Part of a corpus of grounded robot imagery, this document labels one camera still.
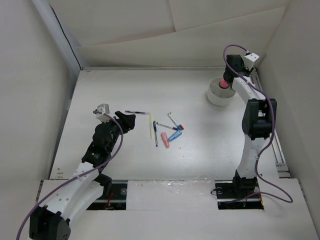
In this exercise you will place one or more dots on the pink capped glue bottle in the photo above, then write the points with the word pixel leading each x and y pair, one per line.
pixel 223 84

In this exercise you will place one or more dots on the blue ballpoint pen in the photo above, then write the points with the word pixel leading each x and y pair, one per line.
pixel 155 132

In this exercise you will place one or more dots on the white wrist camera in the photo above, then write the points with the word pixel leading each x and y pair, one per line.
pixel 101 111
pixel 249 60

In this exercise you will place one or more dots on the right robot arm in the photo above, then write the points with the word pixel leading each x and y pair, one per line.
pixel 256 122

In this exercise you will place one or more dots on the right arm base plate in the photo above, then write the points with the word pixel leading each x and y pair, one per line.
pixel 230 199

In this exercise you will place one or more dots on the purple tipped marker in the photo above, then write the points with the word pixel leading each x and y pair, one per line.
pixel 166 126

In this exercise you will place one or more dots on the blue capped white marker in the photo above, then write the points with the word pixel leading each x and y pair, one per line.
pixel 175 122

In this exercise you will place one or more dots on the yellow pen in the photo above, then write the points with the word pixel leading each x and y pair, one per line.
pixel 151 125

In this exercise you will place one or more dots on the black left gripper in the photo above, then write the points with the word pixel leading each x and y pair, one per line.
pixel 128 123

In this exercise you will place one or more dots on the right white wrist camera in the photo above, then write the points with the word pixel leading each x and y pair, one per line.
pixel 249 60

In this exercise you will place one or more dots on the white round divided container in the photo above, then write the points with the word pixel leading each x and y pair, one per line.
pixel 218 96

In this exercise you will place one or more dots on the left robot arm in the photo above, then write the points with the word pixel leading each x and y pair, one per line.
pixel 54 216

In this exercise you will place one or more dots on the purple pen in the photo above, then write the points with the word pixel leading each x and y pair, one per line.
pixel 138 112

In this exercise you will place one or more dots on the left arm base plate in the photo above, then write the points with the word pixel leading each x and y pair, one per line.
pixel 115 201

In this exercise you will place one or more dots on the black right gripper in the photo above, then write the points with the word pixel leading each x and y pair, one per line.
pixel 243 66

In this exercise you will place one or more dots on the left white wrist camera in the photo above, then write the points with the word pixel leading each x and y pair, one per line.
pixel 101 111

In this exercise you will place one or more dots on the red capped white marker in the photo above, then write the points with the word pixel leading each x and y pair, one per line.
pixel 179 123

